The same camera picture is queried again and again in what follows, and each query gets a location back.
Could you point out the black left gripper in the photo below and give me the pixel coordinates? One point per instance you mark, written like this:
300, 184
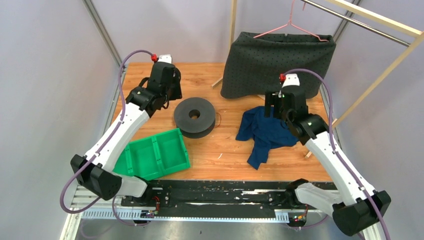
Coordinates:
176, 93

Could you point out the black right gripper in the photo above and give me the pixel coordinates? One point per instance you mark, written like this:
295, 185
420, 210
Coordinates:
269, 100

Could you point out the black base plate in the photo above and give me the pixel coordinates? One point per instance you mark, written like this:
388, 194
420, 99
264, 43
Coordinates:
216, 199

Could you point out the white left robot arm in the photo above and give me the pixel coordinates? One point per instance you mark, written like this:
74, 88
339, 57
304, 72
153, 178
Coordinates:
94, 170

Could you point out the pink wire hanger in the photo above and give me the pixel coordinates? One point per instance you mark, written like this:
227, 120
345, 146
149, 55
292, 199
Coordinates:
292, 25

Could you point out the green plastic divided bin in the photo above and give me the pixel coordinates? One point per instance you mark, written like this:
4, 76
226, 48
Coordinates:
154, 157

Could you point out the wooden clothes rack frame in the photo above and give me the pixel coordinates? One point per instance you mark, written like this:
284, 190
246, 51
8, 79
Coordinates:
376, 86

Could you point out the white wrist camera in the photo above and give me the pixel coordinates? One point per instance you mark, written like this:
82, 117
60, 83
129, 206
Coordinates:
165, 58
289, 80

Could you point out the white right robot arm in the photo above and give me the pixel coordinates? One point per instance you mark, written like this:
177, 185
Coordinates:
358, 207

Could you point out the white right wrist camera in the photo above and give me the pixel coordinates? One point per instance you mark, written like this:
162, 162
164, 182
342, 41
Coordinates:
289, 80

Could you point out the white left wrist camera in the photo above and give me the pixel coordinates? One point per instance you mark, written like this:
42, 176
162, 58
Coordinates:
165, 58

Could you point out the metal rack rod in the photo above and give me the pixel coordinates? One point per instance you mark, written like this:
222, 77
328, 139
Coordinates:
357, 23

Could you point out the dark grey cable spool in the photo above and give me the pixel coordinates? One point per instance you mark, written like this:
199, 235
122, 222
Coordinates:
195, 117

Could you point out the navy blue shirt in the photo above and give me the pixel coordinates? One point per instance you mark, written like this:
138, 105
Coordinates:
267, 133

